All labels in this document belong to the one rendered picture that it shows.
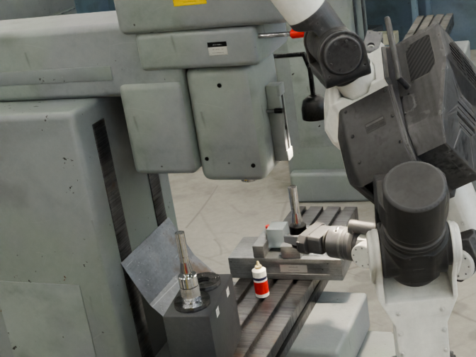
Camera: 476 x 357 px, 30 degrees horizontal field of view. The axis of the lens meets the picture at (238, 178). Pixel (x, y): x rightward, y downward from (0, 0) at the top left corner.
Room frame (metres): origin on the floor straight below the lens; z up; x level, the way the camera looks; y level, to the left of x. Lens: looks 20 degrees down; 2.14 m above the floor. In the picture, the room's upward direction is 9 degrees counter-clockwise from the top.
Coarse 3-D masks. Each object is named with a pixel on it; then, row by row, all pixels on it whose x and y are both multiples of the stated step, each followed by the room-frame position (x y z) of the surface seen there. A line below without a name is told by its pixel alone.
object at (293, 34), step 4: (280, 32) 2.14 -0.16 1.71; (284, 32) 2.13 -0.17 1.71; (288, 32) 2.13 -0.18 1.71; (292, 32) 2.12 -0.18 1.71; (296, 32) 2.11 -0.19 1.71; (300, 32) 2.11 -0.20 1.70; (304, 32) 2.11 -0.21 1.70; (260, 36) 2.16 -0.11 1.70; (264, 36) 2.15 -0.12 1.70; (268, 36) 2.15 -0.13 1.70; (272, 36) 2.14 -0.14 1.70; (276, 36) 2.14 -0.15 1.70; (280, 36) 2.14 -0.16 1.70; (284, 36) 2.13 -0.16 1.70; (288, 36) 2.13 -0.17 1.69; (292, 36) 2.12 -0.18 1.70; (296, 36) 2.11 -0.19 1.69; (300, 36) 2.11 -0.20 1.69
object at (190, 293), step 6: (180, 282) 1.93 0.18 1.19; (192, 282) 1.93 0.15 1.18; (180, 288) 1.94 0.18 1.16; (186, 288) 1.92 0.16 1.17; (192, 288) 1.93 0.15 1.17; (198, 288) 1.94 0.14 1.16; (186, 294) 1.93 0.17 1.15; (192, 294) 1.92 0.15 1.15; (198, 294) 1.93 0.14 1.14; (186, 300) 1.93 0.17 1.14; (192, 300) 1.92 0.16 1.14; (198, 300) 1.93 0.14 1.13
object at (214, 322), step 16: (208, 272) 2.08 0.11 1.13; (208, 288) 2.00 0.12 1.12; (224, 288) 2.01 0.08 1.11; (176, 304) 1.93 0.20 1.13; (192, 304) 1.92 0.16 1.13; (208, 304) 1.93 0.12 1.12; (224, 304) 1.98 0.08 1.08; (176, 320) 1.90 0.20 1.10; (192, 320) 1.88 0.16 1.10; (208, 320) 1.87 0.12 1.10; (224, 320) 1.96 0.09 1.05; (176, 336) 1.90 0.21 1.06; (192, 336) 1.89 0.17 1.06; (208, 336) 1.87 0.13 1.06; (224, 336) 1.95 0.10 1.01; (240, 336) 2.06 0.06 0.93; (176, 352) 1.90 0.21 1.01; (192, 352) 1.89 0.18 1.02; (208, 352) 1.88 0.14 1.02; (224, 352) 1.93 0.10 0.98
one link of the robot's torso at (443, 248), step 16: (384, 240) 1.53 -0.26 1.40; (448, 240) 1.52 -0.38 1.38; (384, 256) 1.52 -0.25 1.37; (400, 256) 1.50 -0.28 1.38; (416, 256) 1.49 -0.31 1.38; (432, 256) 1.49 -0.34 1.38; (448, 256) 1.52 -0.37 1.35; (384, 272) 1.53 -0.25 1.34; (400, 272) 1.52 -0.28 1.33; (416, 272) 1.52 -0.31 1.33; (432, 272) 1.52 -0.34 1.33
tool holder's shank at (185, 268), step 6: (180, 234) 1.94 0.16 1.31; (180, 240) 1.94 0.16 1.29; (180, 246) 1.94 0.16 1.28; (186, 246) 1.94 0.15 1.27; (180, 252) 1.94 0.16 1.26; (186, 252) 1.94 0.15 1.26; (180, 258) 1.94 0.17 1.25; (186, 258) 1.94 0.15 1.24; (180, 264) 1.94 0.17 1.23; (186, 264) 1.94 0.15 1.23; (180, 270) 1.94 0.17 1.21; (186, 270) 1.93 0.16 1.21; (192, 270) 1.94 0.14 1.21
